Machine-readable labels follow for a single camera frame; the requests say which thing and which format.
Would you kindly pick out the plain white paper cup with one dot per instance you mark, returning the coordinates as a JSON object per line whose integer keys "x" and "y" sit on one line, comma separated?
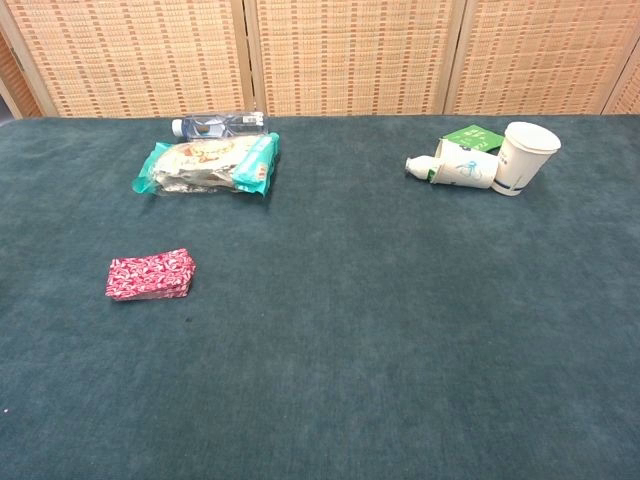
{"x": 520, "y": 160}

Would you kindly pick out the bamboo folding screen panel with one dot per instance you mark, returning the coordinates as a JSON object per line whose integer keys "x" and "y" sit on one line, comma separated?
{"x": 350, "y": 50}
{"x": 540, "y": 50}
{"x": 135, "y": 50}
{"x": 631, "y": 97}

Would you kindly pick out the small white plastic bottle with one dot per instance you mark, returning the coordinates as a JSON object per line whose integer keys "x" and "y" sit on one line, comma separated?
{"x": 420, "y": 166}

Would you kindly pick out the clear plastic water bottle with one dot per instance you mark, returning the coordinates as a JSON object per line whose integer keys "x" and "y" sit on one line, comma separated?
{"x": 215, "y": 125}

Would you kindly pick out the teal felt table cover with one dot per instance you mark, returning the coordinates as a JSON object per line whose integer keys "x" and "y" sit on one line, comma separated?
{"x": 350, "y": 325}

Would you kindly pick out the pink packet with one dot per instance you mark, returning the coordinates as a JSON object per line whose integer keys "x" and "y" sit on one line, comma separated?
{"x": 150, "y": 275}

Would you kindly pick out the dark brown woven screen panel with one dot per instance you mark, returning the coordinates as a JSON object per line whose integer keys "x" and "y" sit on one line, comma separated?
{"x": 15, "y": 85}

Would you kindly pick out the paper cup with blue print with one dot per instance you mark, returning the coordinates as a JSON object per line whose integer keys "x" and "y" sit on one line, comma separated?
{"x": 465, "y": 167}

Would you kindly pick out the green square sachet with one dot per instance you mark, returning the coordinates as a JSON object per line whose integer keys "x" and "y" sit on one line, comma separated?
{"x": 472, "y": 135}

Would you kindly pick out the teal snack package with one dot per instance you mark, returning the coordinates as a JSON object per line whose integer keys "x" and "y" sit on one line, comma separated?
{"x": 200, "y": 160}

